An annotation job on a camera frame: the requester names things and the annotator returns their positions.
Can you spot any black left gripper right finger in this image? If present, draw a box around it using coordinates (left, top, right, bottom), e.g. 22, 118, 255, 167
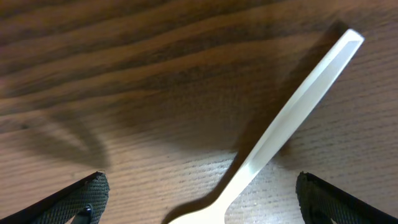
295, 172, 397, 224

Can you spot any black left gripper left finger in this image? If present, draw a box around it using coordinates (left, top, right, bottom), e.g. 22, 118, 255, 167
1, 172, 109, 224

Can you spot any white plastic spoon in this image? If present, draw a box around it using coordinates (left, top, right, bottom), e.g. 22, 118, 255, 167
170, 29, 365, 224

